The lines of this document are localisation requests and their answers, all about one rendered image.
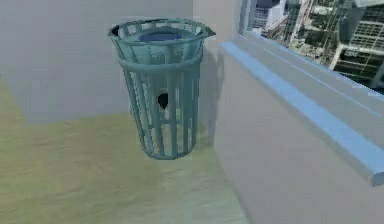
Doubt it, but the teal slatted waste bin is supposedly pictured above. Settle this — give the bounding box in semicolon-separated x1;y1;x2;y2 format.
107;17;217;161

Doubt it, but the window with city view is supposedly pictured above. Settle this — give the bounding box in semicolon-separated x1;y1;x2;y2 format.
218;0;384;187

